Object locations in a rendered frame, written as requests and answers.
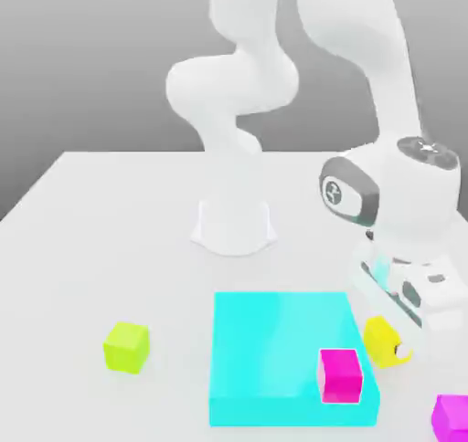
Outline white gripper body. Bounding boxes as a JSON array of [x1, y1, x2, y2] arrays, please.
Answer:
[[351, 245, 429, 352]]

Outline small yellow cube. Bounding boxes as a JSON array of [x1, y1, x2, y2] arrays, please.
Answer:
[[363, 315, 414, 369]]

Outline small magenta cube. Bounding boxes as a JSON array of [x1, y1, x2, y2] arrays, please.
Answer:
[[316, 348, 365, 405]]

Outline small purple cube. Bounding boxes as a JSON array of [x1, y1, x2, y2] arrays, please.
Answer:
[[430, 394, 468, 442]]

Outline small lime cube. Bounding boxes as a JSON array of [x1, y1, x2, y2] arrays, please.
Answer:
[[102, 321, 151, 375]]

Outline large cyan box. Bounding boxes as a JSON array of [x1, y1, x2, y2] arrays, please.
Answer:
[[208, 290, 381, 428]]

